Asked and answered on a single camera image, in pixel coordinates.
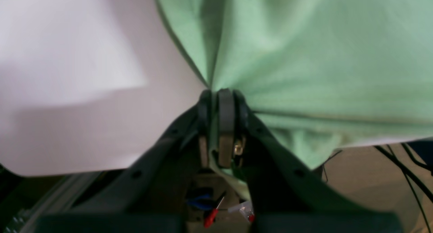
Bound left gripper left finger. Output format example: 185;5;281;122
35;90;212;233

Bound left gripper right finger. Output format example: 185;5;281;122
217;89;403;233

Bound green T-shirt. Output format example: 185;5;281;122
152;0;433;199

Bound red handled tool on floor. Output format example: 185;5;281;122
203;192;226;228

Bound black floor cables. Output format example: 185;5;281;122
321;143;433;233

